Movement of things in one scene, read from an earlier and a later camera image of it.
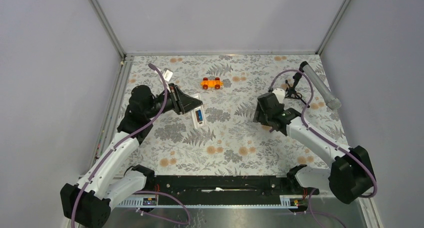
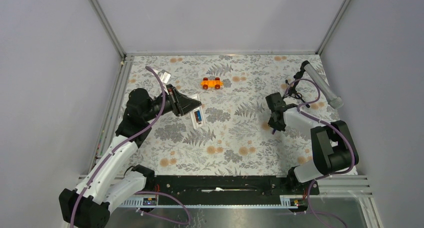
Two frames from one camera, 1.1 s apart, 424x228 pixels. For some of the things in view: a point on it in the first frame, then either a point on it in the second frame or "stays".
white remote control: x=198 y=115 stays
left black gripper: x=182 y=103 stays
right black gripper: x=258 y=116 to x=278 y=127
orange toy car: x=216 y=83 stays
